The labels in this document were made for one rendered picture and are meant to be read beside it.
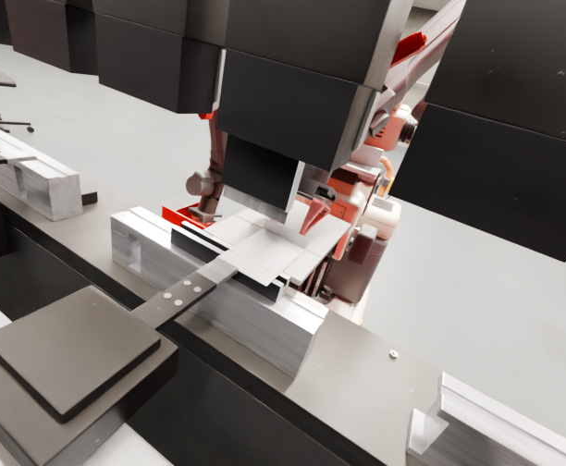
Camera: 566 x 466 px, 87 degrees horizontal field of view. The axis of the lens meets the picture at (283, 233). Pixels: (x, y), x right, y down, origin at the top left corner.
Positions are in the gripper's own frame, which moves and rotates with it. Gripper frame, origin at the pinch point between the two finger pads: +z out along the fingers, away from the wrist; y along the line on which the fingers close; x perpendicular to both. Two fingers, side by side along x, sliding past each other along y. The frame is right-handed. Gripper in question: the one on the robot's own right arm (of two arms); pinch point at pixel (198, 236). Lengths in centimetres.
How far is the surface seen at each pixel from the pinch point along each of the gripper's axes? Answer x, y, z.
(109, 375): 41, 65, -16
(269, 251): 38, 37, -20
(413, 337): 93, -119, 40
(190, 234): 27, 43, -19
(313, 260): 45, 34, -21
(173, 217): -0.3, 13.7, -7.3
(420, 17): -131, -866, -500
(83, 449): 42, 67, -12
